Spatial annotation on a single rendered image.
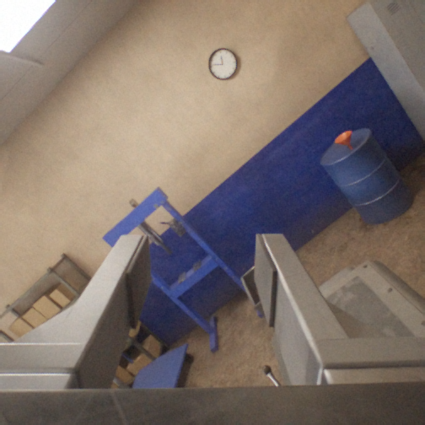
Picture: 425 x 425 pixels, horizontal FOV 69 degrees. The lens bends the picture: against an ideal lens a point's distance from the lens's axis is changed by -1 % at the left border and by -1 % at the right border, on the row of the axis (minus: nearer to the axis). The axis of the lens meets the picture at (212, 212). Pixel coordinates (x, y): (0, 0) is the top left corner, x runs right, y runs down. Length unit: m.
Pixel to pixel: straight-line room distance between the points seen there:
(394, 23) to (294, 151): 1.53
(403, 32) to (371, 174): 1.35
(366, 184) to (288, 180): 0.94
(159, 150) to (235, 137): 0.91
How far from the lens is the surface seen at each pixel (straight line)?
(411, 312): 1.03
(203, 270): 3.66
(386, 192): 3.62
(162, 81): 3.80
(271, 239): 0.15
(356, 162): 3.40
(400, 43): 3.79
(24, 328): 4.87
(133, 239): 0.16
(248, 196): 3.91
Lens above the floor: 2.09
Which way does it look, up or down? 14 degrees down
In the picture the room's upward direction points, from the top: 42 degrees counter-clockwise
